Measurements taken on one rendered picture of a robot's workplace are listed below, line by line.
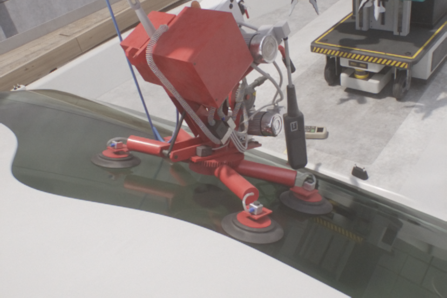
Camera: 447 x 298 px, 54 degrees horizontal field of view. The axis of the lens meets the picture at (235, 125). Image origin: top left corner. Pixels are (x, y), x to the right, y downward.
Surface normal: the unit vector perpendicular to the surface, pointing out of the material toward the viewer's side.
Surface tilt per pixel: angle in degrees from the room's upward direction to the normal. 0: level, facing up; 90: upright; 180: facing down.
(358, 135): 0
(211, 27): 20
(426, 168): 5
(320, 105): 0
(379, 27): 90
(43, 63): 90
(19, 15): 90
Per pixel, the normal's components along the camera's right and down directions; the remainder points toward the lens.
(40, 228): 0.11, -0.94
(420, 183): -0.08, -0.79
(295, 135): 0.27, 0.51
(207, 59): 0.76, 0.25
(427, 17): -0.63, 0.51
